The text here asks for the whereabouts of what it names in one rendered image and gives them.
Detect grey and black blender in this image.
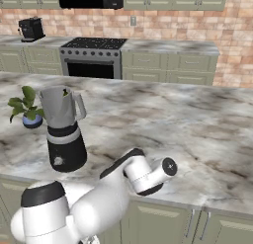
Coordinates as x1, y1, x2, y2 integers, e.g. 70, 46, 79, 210
38, 85, 89, 174

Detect grey blender lid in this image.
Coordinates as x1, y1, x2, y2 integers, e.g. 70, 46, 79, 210
39, 85, 73, 95

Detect green base cupboards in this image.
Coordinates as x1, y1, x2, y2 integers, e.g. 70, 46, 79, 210
121, 49, 220, 87
0, 44, 64, 76

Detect steel range with black hob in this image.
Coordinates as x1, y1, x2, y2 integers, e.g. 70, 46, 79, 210
58, 37, 129, 81

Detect green plant in blue pot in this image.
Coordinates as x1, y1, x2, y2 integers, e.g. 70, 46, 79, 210
7, 85, 45, 130

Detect green cupboard door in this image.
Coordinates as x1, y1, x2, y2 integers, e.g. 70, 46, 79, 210
121, 200, 196, 244
196, 209, 253, 244
0, 178, 37, 244

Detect black coffee machine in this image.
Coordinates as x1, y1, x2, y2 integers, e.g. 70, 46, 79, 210
17, 17, 46, 43

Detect silver cupboard handle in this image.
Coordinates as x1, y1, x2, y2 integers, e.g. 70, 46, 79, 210
198, 210, 212, 242
185, 208, 196, 240

